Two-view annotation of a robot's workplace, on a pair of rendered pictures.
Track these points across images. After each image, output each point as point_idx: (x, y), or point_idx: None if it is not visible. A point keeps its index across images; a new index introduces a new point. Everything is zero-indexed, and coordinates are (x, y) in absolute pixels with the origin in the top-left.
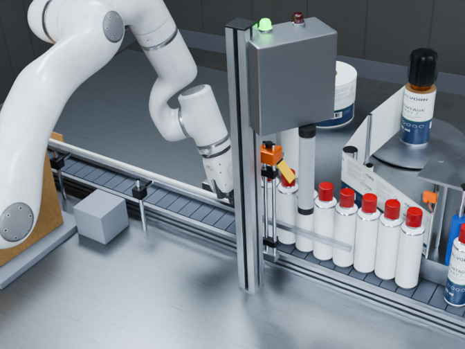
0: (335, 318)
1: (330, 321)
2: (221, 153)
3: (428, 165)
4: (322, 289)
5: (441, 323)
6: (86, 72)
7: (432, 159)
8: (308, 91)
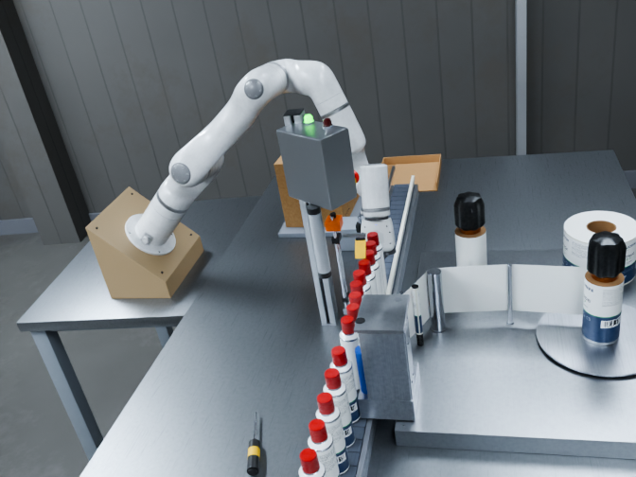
0: (317, 369)
1: (312, 367)
2: (367, 219)
3: (384, 296)
4: None
5: None
6: (246, 112)
7: (396, 295)
8: (309, 178)
